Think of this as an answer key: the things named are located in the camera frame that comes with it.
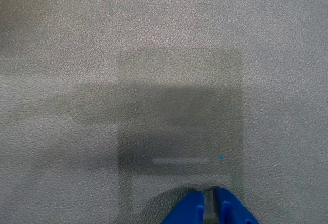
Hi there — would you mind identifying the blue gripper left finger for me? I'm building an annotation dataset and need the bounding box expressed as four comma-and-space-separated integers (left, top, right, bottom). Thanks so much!
162, 190, 206, 224

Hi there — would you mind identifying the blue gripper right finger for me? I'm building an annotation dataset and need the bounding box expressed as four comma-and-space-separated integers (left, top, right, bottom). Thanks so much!
214, 187, 260, 224

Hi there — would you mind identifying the grey mat with lettering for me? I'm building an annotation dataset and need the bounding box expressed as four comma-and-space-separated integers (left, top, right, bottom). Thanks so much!
0, 0, 328, 224

